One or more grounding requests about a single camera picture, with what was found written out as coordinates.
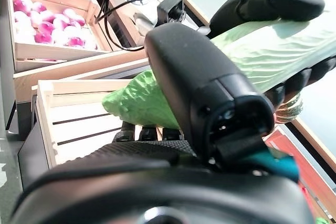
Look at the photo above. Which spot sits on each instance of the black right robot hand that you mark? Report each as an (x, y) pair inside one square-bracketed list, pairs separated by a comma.
[(197, 77)]

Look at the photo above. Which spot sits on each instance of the wooden vegetable display shelf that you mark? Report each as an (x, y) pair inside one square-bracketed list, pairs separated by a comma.
[(78, 73)]

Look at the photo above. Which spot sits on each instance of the napa cabbage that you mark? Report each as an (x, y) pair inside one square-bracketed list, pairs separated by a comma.
[(262, 58)]

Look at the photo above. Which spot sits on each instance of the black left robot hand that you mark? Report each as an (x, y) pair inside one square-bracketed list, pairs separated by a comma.
[(275, 1)]

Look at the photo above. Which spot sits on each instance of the purple white onion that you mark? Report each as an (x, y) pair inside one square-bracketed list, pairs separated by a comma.
[(71, 31), (69, 12), (39, 6), (21, 3), (43, 37), (59, 23), (46, 27), (35, 18), (76, 41), (59, 36), (46, 15), (78, 20), (25, 28)]

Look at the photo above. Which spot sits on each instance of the wooden carrot crate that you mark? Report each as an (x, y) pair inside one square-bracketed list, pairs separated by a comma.
[(317, 146)]

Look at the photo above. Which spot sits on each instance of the wooden onion crate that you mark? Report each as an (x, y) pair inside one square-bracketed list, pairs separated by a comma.
[(52, 53)]

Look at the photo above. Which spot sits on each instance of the green striped pumpkin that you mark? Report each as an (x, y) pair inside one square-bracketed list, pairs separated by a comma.
[(288, 108)]

